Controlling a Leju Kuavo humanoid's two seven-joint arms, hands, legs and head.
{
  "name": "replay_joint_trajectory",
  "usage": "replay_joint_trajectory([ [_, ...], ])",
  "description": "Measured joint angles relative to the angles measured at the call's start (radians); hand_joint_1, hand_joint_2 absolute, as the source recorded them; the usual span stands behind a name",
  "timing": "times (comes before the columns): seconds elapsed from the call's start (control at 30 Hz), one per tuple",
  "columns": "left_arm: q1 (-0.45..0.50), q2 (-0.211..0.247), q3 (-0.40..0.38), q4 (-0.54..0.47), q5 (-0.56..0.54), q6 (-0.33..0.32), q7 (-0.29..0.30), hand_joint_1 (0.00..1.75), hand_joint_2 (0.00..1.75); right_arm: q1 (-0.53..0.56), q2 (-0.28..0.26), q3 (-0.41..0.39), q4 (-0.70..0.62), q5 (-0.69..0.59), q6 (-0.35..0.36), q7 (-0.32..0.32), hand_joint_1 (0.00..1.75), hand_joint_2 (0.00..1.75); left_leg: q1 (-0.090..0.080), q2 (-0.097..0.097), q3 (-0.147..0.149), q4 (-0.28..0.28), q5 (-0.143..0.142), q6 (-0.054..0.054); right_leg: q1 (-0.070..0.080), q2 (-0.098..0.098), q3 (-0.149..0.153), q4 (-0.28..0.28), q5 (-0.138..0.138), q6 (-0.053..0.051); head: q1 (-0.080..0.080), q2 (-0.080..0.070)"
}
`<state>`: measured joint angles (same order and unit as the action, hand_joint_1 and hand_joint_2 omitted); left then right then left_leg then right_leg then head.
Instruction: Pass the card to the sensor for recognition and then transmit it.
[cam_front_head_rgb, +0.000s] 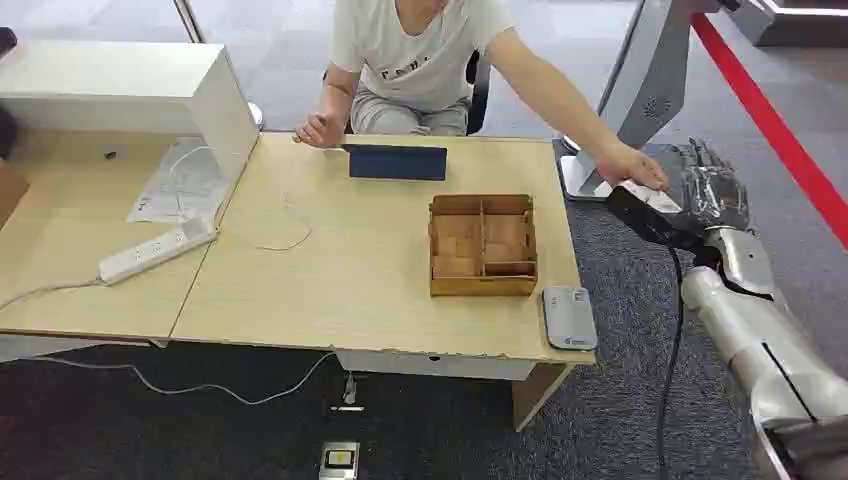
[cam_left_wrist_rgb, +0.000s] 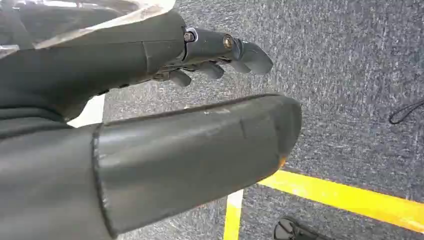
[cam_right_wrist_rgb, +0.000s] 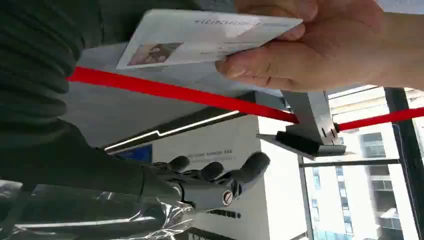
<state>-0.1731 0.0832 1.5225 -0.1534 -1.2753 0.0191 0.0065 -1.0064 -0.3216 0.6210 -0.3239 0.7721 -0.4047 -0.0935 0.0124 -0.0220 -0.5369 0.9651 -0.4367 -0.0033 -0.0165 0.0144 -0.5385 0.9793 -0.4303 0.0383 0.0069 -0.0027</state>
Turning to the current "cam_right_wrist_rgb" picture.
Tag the clear plastic wrap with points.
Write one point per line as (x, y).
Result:
(99, 222)

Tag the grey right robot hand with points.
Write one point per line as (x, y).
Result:
(82, 165)

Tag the red barrier belt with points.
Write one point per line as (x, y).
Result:
(185, 93)

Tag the person's hand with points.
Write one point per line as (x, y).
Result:
(314, 56)

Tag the dark metal ceiling rail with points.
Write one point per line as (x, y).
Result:
(185, 124)

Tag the black window frame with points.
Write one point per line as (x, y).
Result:
(405, 139)

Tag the blue sign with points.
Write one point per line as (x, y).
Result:
(137, 154)

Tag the grey metal belt post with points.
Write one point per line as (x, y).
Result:
(313, 126)

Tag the ribbed grey right arm sleeve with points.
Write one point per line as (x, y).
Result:
(36, 59)

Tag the white panel with lettering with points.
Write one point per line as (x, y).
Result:
(258, 185)

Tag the pale building outside window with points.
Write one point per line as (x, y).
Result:
(361, 198)

